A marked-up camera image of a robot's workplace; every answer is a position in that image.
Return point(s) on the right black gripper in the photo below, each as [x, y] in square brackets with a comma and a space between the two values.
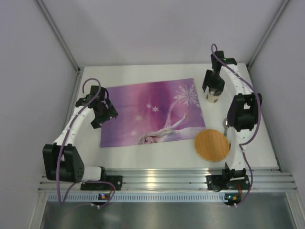
[213, 83]

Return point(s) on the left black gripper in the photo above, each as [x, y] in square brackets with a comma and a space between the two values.
[105, 116]

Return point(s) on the purple printed cloth placemat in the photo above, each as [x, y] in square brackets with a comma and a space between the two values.
[153, 113]

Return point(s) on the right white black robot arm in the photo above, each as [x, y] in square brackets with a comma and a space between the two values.
[243, 118]

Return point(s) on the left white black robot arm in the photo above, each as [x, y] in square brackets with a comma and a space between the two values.
[62, 159]

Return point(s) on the beige metal cup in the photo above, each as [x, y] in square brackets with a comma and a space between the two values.
[213, 95]

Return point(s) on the metal spoon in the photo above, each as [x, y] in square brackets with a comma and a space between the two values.
[226, 126]

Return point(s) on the round orange woven plate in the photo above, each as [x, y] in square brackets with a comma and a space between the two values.
[211, 145]

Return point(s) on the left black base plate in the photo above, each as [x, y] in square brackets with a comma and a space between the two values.
[112, 182]

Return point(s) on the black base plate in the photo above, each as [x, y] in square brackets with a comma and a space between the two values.
[218, 183]
[112, 182]

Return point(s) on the perforated grey cable duct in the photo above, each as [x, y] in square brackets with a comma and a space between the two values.
[151, 197]

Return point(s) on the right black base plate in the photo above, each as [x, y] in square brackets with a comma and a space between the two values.
[218, 183]

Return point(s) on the aluminium mounting rail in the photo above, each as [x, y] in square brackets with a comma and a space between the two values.
[265, 180]

